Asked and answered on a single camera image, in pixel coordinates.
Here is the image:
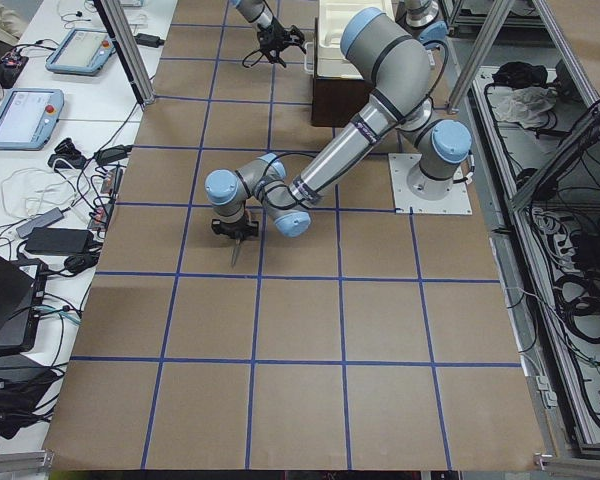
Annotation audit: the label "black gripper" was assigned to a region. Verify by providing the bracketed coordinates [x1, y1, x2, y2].
[257, 24, 306, 68]
[211, 217, 258, 241]

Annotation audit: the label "grey orange scissors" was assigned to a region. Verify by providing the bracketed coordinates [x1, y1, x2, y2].
[231, 211, 259, 267]

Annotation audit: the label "white drawer handle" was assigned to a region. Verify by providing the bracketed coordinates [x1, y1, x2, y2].
[303, 41, 316, 76]

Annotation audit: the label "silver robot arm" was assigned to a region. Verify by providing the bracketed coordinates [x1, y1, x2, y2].
[231, 0, 306, 68]
[205, 7, 472, 242]

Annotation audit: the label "dark wooden drawer cabinet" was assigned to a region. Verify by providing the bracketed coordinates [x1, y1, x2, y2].
[311, 76, 373, 127]

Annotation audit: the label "white plastic tray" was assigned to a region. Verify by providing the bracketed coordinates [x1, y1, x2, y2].
[314, 0, 394, 80]

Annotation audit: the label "black power adapter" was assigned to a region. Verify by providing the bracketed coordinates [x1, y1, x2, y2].
[134, 33, 165, 48]

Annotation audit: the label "large black power brick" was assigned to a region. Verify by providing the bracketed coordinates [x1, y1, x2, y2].
[24, 227, 94, 255]

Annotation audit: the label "grey usb hub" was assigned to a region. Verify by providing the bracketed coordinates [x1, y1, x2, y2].
[16, 207, 64, 239]

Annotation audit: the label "far teach pendant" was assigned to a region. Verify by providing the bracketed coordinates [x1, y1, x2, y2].
[45, 28, 114, 76]

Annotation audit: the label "teach pendant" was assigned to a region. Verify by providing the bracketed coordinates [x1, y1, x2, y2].
[45, 28, 114, 76]
[0, 88, 64, 151]

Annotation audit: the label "black laptop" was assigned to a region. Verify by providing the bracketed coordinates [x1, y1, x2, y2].
[0, 256, 46, 356]

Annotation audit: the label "near teach pendant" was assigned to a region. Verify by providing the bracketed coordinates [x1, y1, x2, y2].
[0, 88, 64, 151]

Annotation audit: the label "white crumpled cloth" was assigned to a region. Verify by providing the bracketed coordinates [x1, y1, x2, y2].
[494, 86, 557, 129]

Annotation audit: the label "aluminium frame post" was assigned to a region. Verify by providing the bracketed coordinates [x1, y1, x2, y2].
[94, 0, 155, 109]

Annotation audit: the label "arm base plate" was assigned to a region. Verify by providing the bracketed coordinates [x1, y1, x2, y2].
[388, 153, 472, 216]

